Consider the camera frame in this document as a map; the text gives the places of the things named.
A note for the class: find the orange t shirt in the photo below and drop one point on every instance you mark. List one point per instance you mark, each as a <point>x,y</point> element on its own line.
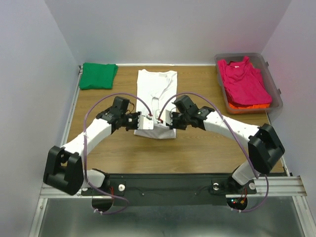
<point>251,107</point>

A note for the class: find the aluminium rail frame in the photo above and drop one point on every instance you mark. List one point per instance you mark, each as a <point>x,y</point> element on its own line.
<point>285,212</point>

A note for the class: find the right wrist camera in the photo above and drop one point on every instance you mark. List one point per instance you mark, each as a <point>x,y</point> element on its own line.
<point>165,118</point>

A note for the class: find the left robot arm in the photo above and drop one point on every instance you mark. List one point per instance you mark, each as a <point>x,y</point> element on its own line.
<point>66,166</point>

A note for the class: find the clear plastic bin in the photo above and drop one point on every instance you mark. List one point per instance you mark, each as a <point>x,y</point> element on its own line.
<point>258,62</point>

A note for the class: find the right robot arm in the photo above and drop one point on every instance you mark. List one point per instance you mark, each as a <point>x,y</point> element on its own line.
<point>260,144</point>

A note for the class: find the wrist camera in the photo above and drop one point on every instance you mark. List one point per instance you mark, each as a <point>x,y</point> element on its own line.
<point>165,118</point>
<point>145,122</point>

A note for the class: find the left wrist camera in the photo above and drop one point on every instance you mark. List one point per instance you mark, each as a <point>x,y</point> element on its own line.
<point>145,122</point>

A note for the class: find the pink t shirt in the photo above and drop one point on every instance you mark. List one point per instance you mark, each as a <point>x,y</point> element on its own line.
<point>243,83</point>

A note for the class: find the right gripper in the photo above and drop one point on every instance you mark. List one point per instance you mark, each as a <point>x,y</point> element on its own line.
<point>174,125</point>

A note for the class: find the white t shirt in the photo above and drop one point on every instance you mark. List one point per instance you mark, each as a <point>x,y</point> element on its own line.
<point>155,89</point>

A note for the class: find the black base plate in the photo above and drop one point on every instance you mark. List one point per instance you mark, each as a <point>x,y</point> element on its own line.
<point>171,190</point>

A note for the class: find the folded green t shirt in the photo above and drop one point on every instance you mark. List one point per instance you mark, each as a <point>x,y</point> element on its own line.
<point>97,76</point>

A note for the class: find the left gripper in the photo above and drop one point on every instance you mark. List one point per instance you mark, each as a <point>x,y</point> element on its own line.
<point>136,114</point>

